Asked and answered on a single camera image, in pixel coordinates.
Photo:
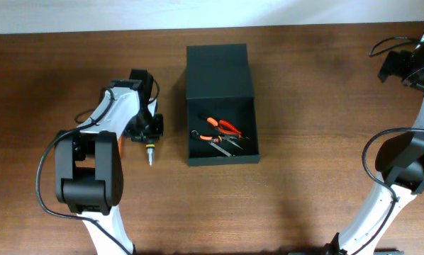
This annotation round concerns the black yellow stubby screwdriver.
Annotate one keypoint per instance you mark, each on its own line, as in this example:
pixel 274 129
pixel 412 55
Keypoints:
pixel 150 149

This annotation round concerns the orange black needle nose pliers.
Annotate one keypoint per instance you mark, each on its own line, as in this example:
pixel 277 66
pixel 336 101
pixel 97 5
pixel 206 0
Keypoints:
pixel 213 125

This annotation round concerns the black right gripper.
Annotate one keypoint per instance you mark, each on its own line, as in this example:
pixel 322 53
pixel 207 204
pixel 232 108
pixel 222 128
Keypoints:
pixel 394 64

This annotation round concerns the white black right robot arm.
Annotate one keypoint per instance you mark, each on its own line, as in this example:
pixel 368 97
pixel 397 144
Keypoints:
pixel 393 159

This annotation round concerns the orange socket bit holder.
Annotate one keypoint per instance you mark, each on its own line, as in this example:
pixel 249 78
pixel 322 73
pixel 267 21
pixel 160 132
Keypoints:
pixel 120 145

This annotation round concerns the red black cutting pliers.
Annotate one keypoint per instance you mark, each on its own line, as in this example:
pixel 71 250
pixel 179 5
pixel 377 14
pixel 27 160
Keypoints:
pixel 228 128

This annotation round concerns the silver ratchet wrench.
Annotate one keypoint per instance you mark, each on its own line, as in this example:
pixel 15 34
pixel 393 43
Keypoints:
pixel 212 140

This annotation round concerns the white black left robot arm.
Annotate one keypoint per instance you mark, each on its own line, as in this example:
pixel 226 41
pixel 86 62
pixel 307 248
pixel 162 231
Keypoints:
pixel 88 168

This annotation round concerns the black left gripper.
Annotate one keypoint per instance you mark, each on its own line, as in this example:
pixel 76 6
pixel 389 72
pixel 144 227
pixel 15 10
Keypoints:
pixel 155 132

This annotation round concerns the black open box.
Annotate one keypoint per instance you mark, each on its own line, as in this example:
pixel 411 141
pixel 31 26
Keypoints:
pixel 219 84

